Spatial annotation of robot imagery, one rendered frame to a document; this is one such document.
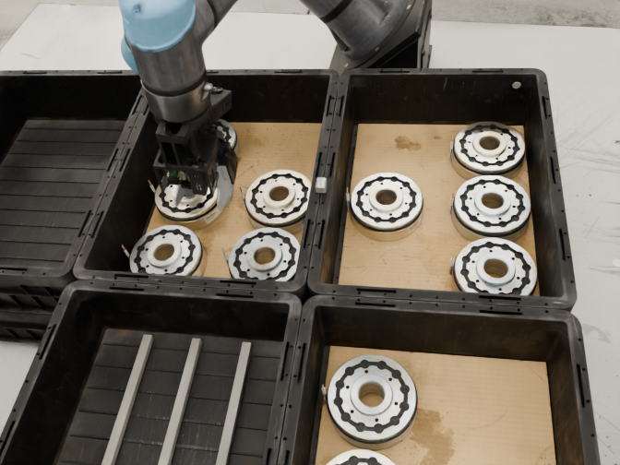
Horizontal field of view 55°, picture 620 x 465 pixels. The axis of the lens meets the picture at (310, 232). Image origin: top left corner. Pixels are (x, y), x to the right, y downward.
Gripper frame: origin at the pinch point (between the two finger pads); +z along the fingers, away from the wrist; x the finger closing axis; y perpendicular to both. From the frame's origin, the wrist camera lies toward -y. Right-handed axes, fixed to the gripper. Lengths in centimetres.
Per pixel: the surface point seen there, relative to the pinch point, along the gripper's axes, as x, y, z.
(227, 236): 3.7, 6.0, 2.1
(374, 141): 23.6, -13.9, 0.1
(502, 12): 70, -170, 79
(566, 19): 94, -164, 77
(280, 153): 8.9, -10.9, 1.6
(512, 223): 43.1, 3.8, -5.1
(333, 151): 18.3, -2.1, -9.4
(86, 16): -52, -69, 21
